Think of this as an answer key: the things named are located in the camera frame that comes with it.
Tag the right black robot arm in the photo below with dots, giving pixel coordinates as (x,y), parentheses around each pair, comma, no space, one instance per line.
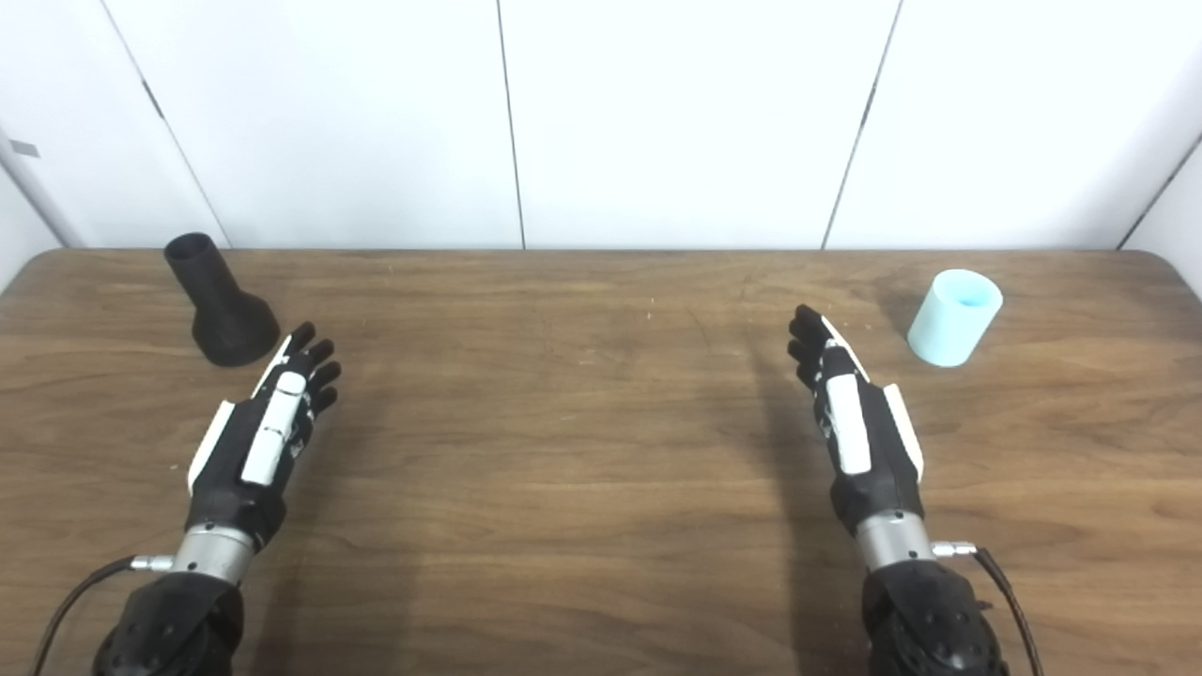
(930,620)

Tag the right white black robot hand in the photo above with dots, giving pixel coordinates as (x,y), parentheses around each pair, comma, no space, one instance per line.
(859,441)

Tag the small grey wall tape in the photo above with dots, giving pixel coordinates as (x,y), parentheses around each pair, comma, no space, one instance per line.
(25,148)

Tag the black cup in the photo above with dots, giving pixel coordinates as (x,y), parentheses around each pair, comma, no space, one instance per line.
(230,329)

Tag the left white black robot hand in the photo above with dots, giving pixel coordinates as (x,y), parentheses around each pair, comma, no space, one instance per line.
(272,441)

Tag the light blue cup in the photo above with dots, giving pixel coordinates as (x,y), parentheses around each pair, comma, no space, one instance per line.
(948,329)

